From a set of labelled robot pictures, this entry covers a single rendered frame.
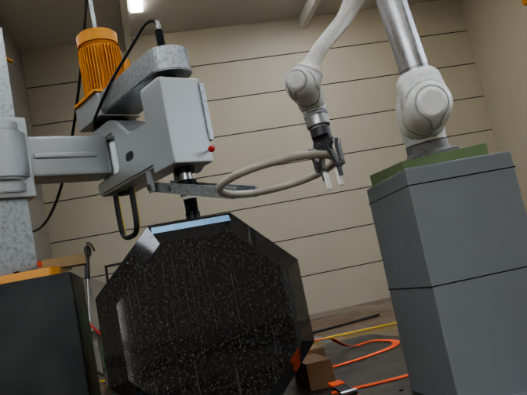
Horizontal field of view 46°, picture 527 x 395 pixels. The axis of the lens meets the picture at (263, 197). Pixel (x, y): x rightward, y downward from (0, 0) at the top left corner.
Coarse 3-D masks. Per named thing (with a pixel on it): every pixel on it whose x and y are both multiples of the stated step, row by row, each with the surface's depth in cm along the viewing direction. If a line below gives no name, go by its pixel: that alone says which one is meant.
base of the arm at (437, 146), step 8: (416, 144) 225; (424, 144) 224; (432, 144) 223; (440, 144) 223; (448, 144) 226; (408, 152) 229; (416, 152) 225; (424, 152) 223; (432, 152) 222; (440, 152) 222
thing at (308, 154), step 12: (276, 156) 218; (288, 156) 218; (300, 156) 219; (312, 156) 222; (324, 156) 226; (252, 168) 219; (264, 168) 219; (228, 180) 226; (300, 180) 260; (228, 192) 248; (240, 192) 256; (252, 192) 259; (264, 192) 262
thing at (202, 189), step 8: (160, 184) 300; (168, 184) 294; (176, 184) 288; (184, 184) 283; (192, 184) 278; (200, 184) 293; (208, 184) 288; (216, 184) 282; (232, 184) 273; (160, 192) 301; (168, 192) 295; (176, 192) 289; (184, 192) 283; (192, 192) 278; (200, 192) 273; (208, 192) 269; (216, 192) 264
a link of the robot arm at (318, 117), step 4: (312, 112) 228; (316, 112) 228; (320, 112) 228; (324, 112) 229; (304, 116) 231; (308, 116) 229; (312, 116) 228; (316, 116) 227; (320, 116) 227; (324, 116) 228; (328, 116) 230; (308, 120) 229; (312, 120) 228; (316, 120) 227; (320, 120) 227; (324, 120) 227; (328, 120) 229; (308, 124) 229; (312, 124) 228; (316, 124) 227; (320, 124) 228; (324, 124) 229; (328, 124) 230; (308, 128) 230; (312, 128) 229
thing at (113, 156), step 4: (108, 144) 339; (112, 144) 339; (108, 148) 339; (112, 148) 338; (108, 152) 338; (112, 152) 338; (116, 152) 338; (112, 156) 338; (116, 156) 338; (112, 160) 338; (116, 160) 338; (112, 164) 337; (116, 164) 337; (112, 168) 337; (116, 168) 337; (112, 172) 337; (116, 172) 337; (108, 176) 339
